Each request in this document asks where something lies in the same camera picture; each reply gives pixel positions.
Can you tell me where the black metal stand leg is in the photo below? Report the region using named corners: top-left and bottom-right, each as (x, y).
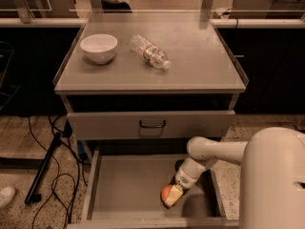
top-left (24, 133), bottom-right (61, 205)

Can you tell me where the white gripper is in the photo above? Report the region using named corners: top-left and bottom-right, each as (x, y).
top-left (164, 158), bottom-right (204, 208)

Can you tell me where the orange fruit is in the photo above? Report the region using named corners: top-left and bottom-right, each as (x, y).
top-left (160, 184), bottom-right (173, 203)

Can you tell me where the closed top drawer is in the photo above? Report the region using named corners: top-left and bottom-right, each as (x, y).
top-left (67, 111), bottom-right (235, 140)

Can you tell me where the black floor cable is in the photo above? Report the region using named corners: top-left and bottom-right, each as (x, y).
top-left (27, 114), bottom-right (92, 229)

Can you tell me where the white ceramic bowl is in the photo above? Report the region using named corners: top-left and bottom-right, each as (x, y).
top-left (80, 34), bottom-right (118, 65)

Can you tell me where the open middle drawer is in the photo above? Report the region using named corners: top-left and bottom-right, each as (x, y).
top-left (67, 150), bottom-right (239, 229)

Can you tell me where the clear plastic water bottle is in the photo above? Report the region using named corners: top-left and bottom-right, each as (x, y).
top-left (131, 34), bottom-right (172, 72)

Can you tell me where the grey metal drawer cabinet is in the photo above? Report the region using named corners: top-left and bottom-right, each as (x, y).
top-left (52, 10), bottom-right (250, 229)

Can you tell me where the black drawer handle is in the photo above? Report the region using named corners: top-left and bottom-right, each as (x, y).
top-left (139, 120), bottom-right (167, 129)

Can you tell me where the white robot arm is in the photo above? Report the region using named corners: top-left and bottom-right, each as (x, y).
top-left (161, 127), bottom-right (305, 229)

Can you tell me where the white shoe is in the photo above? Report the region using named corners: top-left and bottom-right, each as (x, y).
top-left (0, 186), bottom-right (15, 210)

